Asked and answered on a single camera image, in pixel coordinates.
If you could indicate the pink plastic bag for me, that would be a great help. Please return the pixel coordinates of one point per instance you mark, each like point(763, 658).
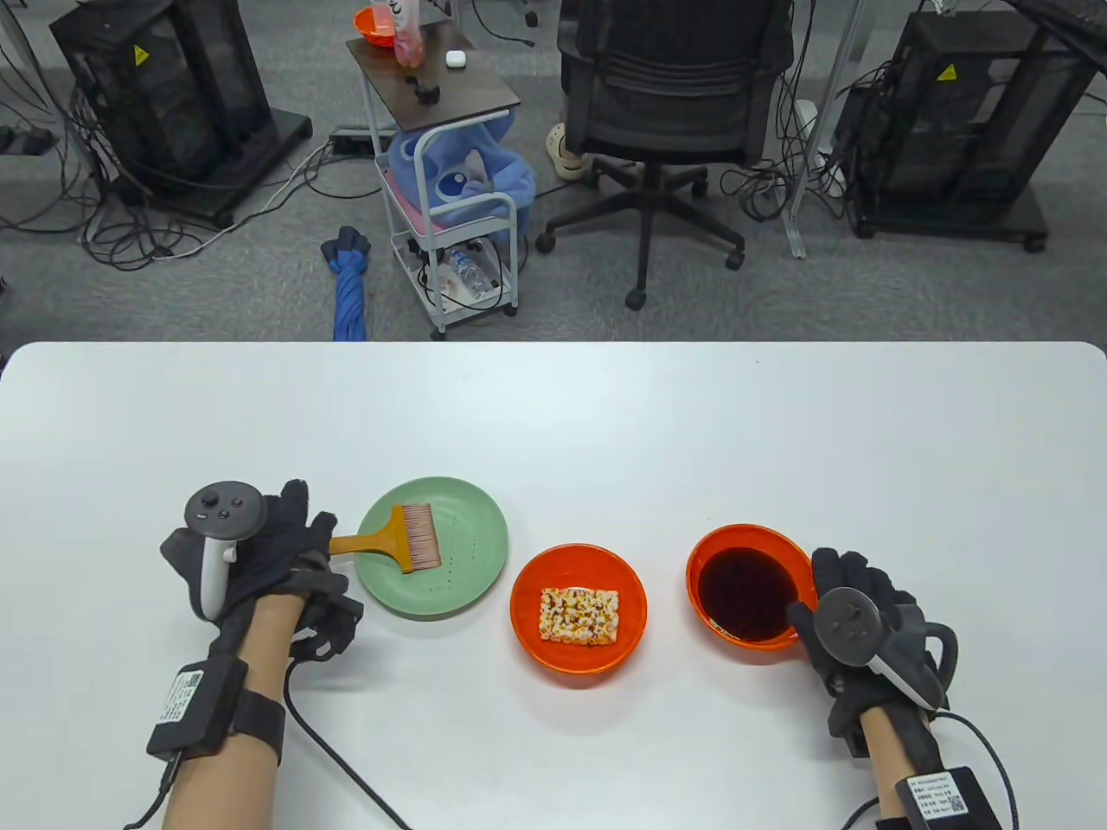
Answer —
point(408, 35)

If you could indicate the right hand controller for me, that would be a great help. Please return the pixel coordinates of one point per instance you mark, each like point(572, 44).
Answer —
point(852, 627)

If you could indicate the black computer tower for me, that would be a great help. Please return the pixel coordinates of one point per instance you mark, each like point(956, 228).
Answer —
point(960, 130)
point(164, 95)

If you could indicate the person's right forearm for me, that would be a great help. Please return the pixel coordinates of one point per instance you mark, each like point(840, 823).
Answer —
point(899, 748)

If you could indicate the person's right hand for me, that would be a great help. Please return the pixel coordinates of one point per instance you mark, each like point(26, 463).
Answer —
point(899, 618)

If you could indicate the small orange bowl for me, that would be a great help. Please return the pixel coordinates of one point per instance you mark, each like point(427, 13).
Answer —
point(374, 24)

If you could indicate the left hand controller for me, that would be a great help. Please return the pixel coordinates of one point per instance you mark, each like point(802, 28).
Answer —
point(221, 519)

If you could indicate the person's left forearm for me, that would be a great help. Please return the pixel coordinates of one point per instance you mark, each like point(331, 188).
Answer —
point(233, 735)

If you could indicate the wooden basting brush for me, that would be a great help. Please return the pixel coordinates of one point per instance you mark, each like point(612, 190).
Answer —
point(406, 534)

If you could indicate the black office chair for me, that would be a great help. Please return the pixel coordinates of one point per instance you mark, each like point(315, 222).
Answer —
point(666, 95)

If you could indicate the person's left hand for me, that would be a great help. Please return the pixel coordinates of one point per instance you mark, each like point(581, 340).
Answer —
point(277, 553)

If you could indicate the person's left fingers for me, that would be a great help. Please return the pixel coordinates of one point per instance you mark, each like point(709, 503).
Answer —
point(296, 510)

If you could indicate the blue folded umbrella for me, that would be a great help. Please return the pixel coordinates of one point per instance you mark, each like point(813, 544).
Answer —
point(350, 290)

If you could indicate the grey power strip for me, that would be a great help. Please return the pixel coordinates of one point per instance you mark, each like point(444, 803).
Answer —
point(350, 141)

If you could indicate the orange bowl with cracker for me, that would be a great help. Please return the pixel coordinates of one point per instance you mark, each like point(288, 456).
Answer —
point(545, 562)

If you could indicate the white desk leg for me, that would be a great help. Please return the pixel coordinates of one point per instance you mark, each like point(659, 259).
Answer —
point(817, 130)

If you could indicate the green plate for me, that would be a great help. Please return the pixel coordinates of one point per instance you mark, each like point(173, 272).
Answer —
point(471, 553)

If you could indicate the person's right thumb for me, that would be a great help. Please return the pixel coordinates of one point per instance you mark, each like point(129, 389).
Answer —
point(801, 624)

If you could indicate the clear water bottle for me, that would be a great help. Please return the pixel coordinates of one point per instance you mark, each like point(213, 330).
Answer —
point(471, 270)

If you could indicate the dark sauce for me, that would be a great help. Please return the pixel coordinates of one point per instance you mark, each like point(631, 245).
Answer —
point(744, 592)

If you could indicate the orange bowl with sauce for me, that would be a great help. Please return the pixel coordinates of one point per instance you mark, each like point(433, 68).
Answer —
point(705, 545)

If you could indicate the puffed rice cracker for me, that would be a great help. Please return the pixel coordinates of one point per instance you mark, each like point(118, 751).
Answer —
point(579, 616)

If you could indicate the small black gadget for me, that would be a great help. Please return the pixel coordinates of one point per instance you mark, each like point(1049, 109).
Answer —
point(425, 89)

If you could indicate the hand controller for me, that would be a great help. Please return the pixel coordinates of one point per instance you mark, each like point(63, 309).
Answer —
point(221, 519)
point(852, 627)

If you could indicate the blue plush toy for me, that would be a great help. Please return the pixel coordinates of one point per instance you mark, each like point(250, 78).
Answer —
point(484, 173)

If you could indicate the white cart with wooden top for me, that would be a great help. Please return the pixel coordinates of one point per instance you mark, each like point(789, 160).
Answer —
point(437, 95)

